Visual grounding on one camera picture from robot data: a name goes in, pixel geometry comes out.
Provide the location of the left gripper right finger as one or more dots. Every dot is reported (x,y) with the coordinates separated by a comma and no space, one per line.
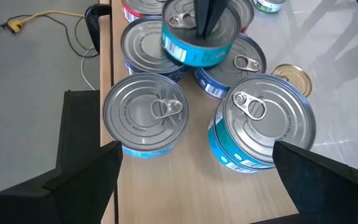
(322,193)

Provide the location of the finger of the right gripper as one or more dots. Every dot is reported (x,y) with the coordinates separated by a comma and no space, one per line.
(217,9)
(201,15)

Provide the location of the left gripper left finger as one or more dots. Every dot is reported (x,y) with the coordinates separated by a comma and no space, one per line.
(92,186)

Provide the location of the red tuna can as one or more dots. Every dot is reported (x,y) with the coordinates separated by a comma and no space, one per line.
(135,6)
(245,12)

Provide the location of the teal light tuna can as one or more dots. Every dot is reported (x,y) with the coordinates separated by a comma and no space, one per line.
(135,124)
(179,46)
(225,158)

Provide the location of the teal green tuna can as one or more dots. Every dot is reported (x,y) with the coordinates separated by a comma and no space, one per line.
(284,109)

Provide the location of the gold-lid pink blue can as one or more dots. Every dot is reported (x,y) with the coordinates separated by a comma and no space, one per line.
(294,77)

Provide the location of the green white labelled can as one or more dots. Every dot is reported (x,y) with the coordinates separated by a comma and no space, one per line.
(269,5)

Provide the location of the wooden shelf with black frame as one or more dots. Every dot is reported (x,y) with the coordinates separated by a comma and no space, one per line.
(191,186)

